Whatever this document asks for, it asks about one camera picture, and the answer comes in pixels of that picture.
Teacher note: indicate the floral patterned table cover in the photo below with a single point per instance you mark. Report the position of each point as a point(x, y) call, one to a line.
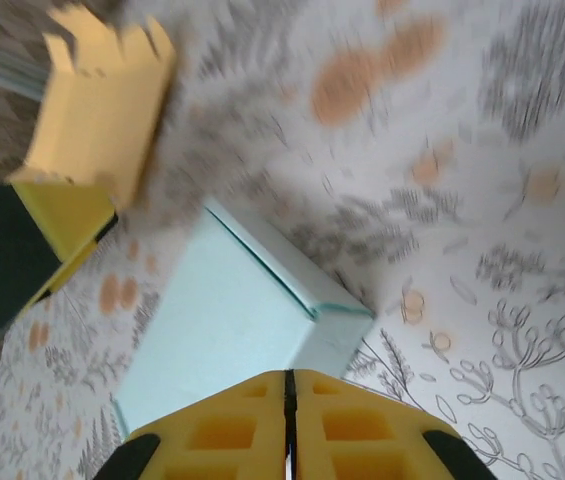
point(462, 250)

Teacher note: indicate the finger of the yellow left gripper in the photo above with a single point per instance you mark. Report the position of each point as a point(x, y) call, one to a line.
point(69, 270)
point(67, 220)

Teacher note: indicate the light blue paper box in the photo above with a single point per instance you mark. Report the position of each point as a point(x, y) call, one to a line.
point(227, 310)

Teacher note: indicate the orange paper box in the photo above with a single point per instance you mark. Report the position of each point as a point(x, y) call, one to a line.
point(97, 120)

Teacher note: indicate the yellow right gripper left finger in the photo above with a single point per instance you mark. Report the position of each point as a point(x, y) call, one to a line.
point(212, 435)

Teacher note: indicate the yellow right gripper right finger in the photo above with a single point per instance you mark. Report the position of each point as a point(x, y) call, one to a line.
point(362, 440)

